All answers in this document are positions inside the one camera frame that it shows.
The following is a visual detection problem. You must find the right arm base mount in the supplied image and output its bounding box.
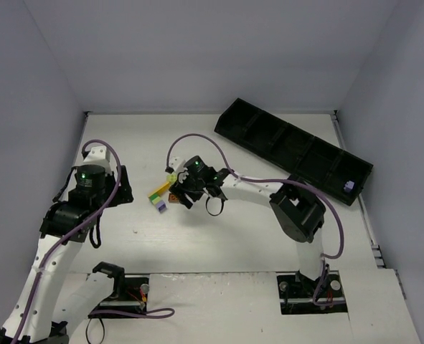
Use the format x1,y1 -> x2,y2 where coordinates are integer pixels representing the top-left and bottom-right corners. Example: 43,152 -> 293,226
276,272 -> 348,315

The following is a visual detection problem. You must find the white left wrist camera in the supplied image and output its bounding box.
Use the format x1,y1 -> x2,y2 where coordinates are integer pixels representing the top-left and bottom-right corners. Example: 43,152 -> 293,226
83,145 -> 111,173

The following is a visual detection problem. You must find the light green lego brick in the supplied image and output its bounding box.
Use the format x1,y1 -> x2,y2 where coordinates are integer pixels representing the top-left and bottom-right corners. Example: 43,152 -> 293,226
166,173 -> 177,183

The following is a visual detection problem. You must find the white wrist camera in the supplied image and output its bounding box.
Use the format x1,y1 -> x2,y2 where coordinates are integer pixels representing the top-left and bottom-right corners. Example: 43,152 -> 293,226
165,156 -> 186,179
83,145 -> 111,173

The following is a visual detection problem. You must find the black compartment sorting tray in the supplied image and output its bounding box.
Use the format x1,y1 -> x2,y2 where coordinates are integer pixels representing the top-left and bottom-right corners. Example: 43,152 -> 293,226
215,98 -> 373,206

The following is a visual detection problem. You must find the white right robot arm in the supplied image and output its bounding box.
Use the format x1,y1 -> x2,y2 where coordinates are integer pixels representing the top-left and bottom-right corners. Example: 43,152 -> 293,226
167,156 -> 326,281

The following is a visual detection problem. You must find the brown lego brick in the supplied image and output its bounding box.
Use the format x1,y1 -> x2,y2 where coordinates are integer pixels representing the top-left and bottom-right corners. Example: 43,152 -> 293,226
168,193 -> 180,204

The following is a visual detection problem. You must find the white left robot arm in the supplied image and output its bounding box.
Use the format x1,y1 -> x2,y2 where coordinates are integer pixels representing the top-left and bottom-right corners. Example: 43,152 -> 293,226
0,139 -> 133,343

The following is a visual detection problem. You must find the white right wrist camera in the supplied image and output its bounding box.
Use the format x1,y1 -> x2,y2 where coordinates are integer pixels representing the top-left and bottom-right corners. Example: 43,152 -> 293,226
165,156 -> 186,179

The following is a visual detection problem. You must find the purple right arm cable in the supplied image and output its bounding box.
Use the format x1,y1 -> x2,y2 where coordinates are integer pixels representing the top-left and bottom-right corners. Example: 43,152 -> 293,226
165,133 -> 345,307

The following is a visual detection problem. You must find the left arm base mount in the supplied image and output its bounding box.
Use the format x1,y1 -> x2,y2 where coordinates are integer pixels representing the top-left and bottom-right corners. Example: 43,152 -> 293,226
88,274 -> 149,319

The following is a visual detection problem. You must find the long yellow lego brick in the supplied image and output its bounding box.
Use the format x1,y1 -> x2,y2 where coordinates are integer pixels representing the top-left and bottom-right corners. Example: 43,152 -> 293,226
148,181 -> 171,198

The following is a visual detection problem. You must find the lavender lego in tray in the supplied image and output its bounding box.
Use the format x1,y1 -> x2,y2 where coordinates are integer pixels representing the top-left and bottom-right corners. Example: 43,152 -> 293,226
343,181 -> 355,194

